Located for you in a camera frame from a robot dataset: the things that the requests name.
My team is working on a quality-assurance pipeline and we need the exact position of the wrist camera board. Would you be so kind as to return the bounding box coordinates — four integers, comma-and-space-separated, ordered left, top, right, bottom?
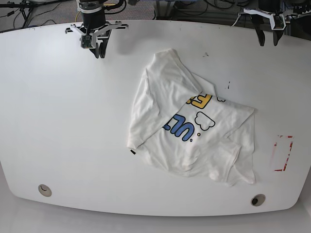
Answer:
81, 35, 93, 49
274, 16, 285, 30

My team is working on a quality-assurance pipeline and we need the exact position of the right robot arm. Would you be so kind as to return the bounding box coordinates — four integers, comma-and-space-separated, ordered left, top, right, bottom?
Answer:
65, 0, 128, 58

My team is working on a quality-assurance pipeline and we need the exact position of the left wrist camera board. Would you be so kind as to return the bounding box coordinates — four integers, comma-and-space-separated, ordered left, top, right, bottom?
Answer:
274, 16, 285, 30

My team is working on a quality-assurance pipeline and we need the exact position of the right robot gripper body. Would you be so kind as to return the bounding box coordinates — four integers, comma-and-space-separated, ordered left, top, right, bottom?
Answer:
65, 13, 129, 43

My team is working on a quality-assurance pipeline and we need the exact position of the white printed T-shirt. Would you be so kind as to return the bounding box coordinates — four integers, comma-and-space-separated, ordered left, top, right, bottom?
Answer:
127, 49, 256, 185

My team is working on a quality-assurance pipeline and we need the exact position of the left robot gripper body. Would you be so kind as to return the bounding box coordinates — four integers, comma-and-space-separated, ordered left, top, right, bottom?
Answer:
243, 8, 293, 30

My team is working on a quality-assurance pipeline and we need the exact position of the white power strip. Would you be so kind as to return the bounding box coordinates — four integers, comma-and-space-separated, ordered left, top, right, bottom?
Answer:
291, 4, 311, 19

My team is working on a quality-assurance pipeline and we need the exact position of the black tripod stand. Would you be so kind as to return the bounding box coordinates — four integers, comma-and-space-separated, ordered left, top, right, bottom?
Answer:
0, 0, 76, 33

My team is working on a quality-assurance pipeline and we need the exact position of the table cable grommet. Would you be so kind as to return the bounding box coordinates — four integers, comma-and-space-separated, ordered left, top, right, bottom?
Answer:
251, 194, 266, 207
38, 184, 52, 197

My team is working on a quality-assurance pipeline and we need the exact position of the right table cable grommet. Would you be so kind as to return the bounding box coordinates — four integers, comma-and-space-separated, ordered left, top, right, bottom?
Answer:
251, 194, 266, 207

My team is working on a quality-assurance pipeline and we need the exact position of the left table cable grommet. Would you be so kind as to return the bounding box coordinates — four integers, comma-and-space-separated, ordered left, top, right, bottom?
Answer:
38, 184, 52, 197

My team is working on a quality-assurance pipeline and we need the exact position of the yellow cable on floor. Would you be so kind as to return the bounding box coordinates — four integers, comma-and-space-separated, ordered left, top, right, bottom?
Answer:
75, 2, 115, 23

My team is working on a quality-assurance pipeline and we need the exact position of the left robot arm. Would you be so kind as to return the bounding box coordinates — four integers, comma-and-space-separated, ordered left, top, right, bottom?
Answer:
243, 0, 287, 47

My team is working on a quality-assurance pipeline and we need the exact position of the red tape rectangle marking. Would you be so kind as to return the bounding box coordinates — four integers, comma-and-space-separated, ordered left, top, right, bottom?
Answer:
271, 135, 294, 172

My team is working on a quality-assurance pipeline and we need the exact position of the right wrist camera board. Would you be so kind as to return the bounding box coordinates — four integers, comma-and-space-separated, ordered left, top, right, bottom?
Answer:
81, 35, 93, 49

